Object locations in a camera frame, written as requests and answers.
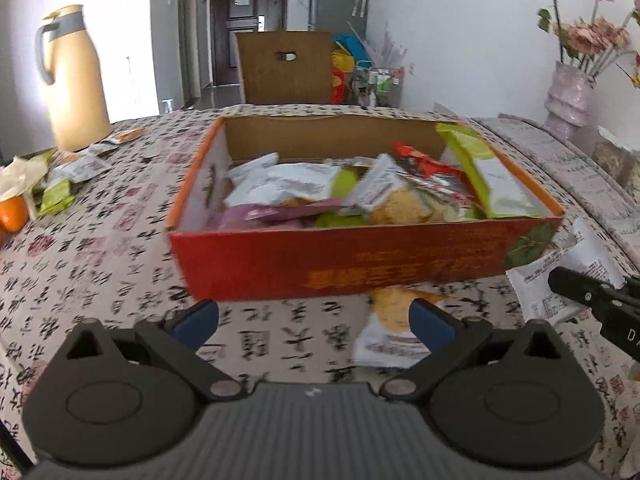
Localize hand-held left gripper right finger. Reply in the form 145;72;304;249
382;298;583;402

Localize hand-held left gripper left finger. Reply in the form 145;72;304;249
47;299;242;402

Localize white printed snack packet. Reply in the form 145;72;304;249
506;216;628;326

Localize silver cracker snack packet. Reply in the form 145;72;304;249
352;286;448;368

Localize red cardboard box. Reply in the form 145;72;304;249
167;114;565;303

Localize grey striped cloth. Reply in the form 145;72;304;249
472;115;640;256

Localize orange cracker snack packet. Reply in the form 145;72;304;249
350;154;451;226

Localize clear storage jar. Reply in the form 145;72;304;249
592;127;640;186

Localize green white snack packet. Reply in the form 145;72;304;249
435;122;541;220

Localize red snack packet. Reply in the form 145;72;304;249
392;141;463;181

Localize white cracker snack packet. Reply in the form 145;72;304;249
225;161;341;207

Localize pink ribbed vase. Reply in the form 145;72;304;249
544;60;596;147

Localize small white packets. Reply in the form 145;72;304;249
52;152;113;183

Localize orange fruit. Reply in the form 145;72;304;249
0;195;30;233

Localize cream crumpled bag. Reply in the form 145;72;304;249
0;156;51;201

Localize pink artificial flowers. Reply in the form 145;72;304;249
527;0;640;86

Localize brown cardboard carton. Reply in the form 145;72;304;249
234;30;335;106

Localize yellow thermos jug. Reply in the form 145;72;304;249
35;5;112;153

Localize yellow red bag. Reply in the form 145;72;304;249
331;52;356;106

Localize dark wooden door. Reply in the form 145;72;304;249
209;0;288;88

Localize blue plastic item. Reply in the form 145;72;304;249
332;34;368;61

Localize wire rack with bottles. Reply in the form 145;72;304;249
352;62;405;108

